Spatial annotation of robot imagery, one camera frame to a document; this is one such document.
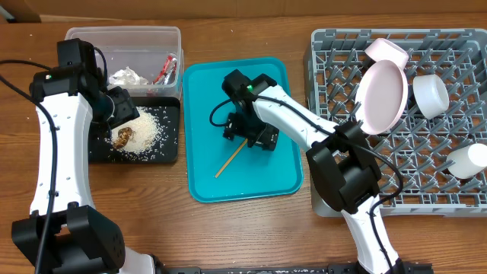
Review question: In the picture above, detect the wooden chopstick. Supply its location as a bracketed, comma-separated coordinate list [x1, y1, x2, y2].
[214, 139, 248, 178]

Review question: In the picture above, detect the brown food scrap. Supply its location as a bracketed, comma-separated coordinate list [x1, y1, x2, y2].
[113, 127, 134, 149]

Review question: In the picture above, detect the pile of rice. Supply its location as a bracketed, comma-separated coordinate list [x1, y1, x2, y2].
[103, 106, 179, 163]

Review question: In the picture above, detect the white tissue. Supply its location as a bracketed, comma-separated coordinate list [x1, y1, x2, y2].
[108, 66, 149, 85]

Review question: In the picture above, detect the red snack wrapper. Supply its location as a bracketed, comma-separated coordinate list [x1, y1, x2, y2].
[152, 55, 178, 84]

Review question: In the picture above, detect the large white plate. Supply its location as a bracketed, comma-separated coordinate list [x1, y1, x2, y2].
[355, 60, 408, 135]

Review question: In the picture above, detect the small white bowl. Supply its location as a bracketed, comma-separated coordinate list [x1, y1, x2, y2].
[364, 38, 409, 69]

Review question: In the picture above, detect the white cup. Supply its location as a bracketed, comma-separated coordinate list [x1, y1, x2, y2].
[412, 75, 450, 119]

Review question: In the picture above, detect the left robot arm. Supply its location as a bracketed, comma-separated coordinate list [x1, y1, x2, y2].
[11, 39, 164, 273]

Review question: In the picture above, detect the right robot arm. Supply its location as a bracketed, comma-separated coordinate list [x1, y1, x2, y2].
[221, 69, 403, 273]

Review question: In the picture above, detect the grey dishwasher rack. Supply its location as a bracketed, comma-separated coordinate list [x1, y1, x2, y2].
[304, 29, 486, 217]

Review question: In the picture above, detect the black plastic tray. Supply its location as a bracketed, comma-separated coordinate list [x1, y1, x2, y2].
[88, 97, 180, 164]

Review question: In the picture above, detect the teal serving tray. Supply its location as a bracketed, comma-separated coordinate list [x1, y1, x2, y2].
[183, 57, 304, 202]

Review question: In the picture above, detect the clear plastic bin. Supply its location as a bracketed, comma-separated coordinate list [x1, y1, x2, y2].
[65, 26, 184, 99]

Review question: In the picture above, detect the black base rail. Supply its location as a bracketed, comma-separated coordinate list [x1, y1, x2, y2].
[156, 261, 434, 274]

